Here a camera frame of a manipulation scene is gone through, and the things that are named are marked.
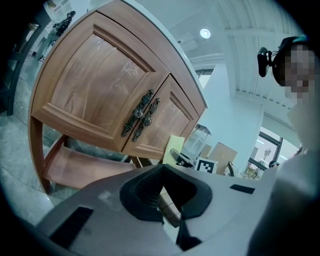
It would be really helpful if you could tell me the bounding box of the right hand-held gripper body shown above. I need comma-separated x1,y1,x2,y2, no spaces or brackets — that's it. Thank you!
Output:
170,148,219,175

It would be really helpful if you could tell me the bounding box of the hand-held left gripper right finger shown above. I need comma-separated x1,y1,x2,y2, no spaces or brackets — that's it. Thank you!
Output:
161,163,277,252

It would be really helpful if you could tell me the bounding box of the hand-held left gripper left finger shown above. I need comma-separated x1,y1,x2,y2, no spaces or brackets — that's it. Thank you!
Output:
36,163,181,256

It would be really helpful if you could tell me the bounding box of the yellow cloth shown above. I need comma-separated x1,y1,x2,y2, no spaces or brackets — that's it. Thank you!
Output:
162,134,185,166

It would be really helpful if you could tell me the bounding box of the wooden cabinet door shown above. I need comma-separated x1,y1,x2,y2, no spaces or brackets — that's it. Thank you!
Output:
121,73,200,161
31,11,172,152

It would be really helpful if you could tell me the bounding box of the wooden cabinet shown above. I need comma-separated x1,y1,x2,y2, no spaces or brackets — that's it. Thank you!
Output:
27,0,208,195

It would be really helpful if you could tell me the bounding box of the brown cardboard box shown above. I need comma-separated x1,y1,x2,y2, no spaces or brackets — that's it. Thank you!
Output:
199,141,239,175

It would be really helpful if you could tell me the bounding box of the glass display case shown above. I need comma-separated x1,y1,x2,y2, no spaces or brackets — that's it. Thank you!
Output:
183,123,213,162

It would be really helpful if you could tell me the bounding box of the dark framed window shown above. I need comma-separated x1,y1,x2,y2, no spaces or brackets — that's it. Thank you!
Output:
246,126,285,179

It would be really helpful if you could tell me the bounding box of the person's white shirt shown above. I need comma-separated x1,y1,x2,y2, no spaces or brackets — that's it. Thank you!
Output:
246,101,320,256

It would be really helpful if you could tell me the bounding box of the person's head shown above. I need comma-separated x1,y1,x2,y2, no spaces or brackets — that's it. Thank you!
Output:
271,34,316,111

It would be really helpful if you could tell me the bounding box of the black tripod stand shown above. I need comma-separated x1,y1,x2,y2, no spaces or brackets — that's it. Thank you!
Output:
51,10,77,35

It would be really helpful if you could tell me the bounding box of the ornate metal door handle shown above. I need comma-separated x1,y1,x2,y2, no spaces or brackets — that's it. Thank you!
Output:
121,89,155,138
132,97,161,143

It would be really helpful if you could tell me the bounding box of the black head camera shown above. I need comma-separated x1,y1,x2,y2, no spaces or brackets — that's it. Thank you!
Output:
257,46,273,78

